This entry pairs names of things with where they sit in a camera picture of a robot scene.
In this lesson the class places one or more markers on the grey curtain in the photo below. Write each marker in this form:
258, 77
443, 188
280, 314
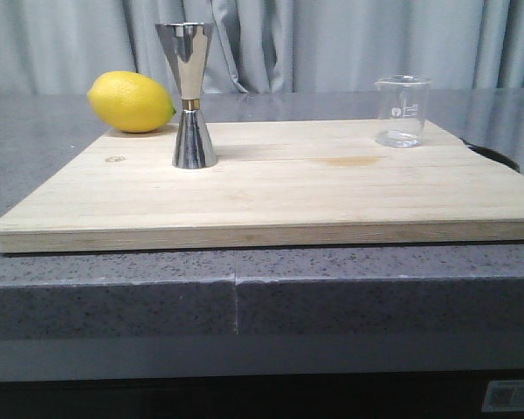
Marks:
58, 47

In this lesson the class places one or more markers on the steel double jigger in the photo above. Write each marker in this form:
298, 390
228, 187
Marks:
186, 48

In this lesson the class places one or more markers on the yellow lemon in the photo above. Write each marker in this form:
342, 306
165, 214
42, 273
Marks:
130, 102

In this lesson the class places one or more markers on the white QR label sticker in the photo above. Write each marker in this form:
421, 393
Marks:
504, 396

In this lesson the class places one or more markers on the black cutting board handle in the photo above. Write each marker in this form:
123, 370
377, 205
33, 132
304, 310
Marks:
492, 155

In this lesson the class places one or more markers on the wooden cutting board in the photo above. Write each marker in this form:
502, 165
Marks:
275, 183

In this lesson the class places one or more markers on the clear glass beaker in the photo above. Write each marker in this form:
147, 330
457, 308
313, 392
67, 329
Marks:
402, 109

